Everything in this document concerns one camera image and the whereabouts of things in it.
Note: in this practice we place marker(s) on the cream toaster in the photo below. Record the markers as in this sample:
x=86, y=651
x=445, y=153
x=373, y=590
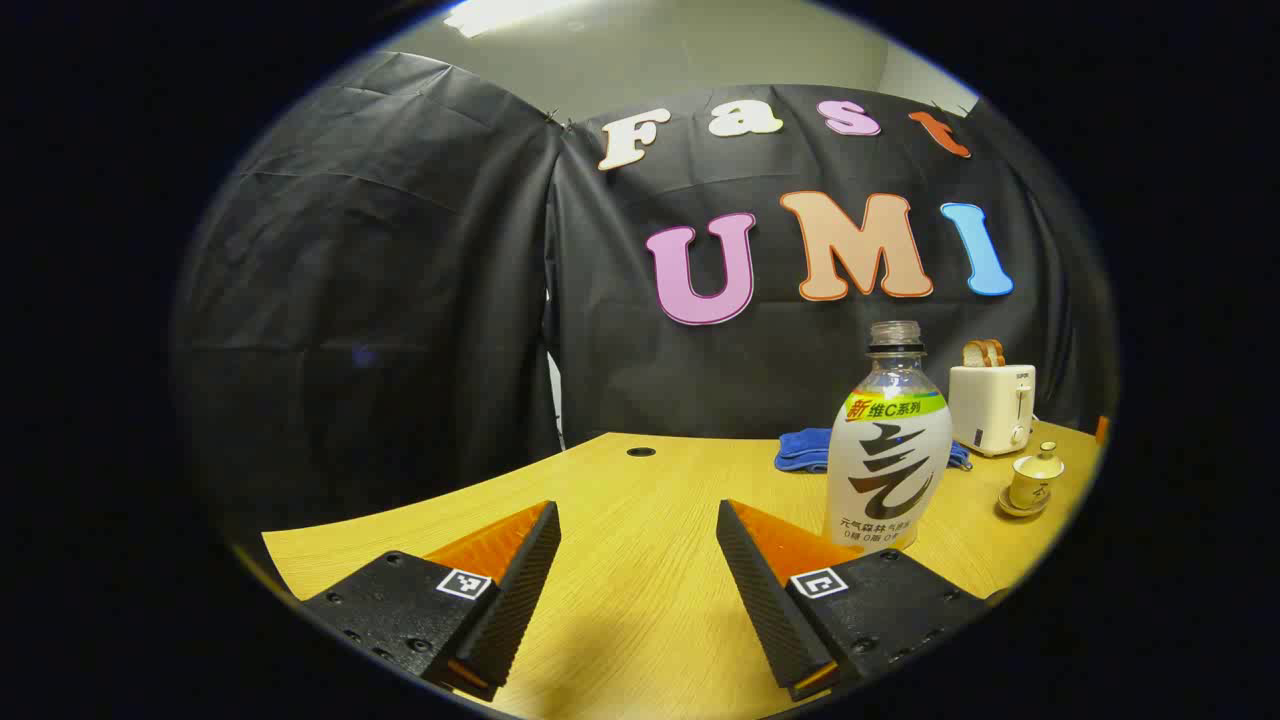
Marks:
x=985, y=410

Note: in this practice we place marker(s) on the cream saucer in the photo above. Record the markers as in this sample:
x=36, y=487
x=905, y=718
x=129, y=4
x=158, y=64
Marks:
x=1010, y=507

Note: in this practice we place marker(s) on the cream teacup lid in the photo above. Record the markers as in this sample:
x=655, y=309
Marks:
x=1040, y=465

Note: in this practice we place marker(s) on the white label water bottle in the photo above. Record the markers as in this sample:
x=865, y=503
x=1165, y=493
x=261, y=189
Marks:
x=888, y=470

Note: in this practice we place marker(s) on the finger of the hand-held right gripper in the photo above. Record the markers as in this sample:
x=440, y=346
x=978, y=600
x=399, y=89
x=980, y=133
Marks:
x=1101, y=430

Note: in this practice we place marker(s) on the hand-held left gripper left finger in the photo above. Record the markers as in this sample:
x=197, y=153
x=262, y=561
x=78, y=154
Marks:
x=520, y=590

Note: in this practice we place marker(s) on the black backdrop cloth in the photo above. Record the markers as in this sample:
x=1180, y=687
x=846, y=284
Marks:
x=400, y=300

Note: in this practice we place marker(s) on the cream teacup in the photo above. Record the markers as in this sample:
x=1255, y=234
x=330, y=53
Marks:
x=1030, y=492

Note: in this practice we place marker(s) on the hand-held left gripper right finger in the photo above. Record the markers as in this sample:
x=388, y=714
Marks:
x=765, y=600

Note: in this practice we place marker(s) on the bread slice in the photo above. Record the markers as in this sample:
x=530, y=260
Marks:
x=974, y=354
x=997, y=352

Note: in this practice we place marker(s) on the blue towel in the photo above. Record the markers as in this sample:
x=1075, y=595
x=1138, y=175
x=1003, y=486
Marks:
x=803, y=450

